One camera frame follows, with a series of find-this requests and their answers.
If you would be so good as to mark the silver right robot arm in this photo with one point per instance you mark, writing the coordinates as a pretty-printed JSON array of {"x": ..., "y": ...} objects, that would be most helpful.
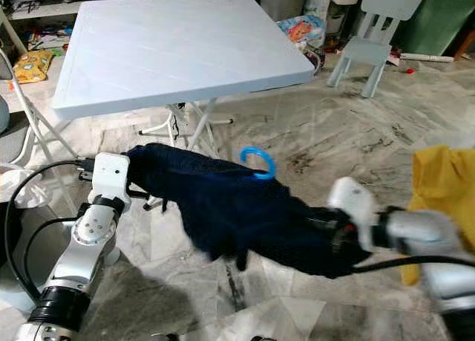
[{"x": 427, "y": 237}]

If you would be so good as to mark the dark green upholstered seat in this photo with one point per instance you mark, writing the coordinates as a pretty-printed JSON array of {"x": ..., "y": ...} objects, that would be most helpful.
[{"x": 438, "y": 21}]

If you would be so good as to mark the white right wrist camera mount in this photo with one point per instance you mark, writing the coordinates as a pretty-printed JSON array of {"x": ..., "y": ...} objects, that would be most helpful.
[{"x": 356, "y": 207}]

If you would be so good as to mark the yellow shirt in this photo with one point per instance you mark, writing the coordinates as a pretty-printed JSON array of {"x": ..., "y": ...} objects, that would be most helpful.
[{"x": 445, "y": 185}]

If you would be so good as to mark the blue plastic hanger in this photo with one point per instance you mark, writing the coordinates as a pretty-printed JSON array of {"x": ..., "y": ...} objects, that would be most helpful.
[{"x": 266, "y": 172}]

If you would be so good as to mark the colourful printed bag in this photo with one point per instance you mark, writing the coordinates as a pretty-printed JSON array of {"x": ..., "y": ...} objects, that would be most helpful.
[{"x": 300, "y": 29}]

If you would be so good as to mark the light blue round cushion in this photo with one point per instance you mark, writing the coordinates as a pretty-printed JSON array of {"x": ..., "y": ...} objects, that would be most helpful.
[{"x": 4, "y": 114}]

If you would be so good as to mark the yellow printed snack bag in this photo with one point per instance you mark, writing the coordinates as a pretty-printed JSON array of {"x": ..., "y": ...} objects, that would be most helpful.
[{"x": 33, "y": 66}]

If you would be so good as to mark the white metal folding chair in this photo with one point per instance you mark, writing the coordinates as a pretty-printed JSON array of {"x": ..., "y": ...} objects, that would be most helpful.
[{"x": 37, "y": 125}]

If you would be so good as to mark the light blue plastic chair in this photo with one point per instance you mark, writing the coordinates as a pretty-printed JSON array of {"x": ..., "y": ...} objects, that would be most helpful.
[{"x": 16, "y": 281}]

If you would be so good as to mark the light grey kid chair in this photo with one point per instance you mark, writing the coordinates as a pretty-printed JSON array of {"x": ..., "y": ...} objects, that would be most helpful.
[{"x": 375, "y": 29}]

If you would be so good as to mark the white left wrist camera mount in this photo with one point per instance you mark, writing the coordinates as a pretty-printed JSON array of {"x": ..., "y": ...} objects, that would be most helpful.
[{"x": 113, "y": 176}]

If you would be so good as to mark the white low shelf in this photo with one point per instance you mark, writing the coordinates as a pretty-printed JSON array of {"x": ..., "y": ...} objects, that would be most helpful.
[{"x": 59, "y": 8}]

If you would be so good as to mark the navy blue garment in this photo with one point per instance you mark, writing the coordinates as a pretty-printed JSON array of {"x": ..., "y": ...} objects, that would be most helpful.
[{"x": 237, "y": 215}]

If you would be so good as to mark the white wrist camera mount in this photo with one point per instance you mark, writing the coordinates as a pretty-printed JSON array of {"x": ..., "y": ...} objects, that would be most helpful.
[
  {"x": 356, "y": 207},
  {"x": 113, "y": 176}
]

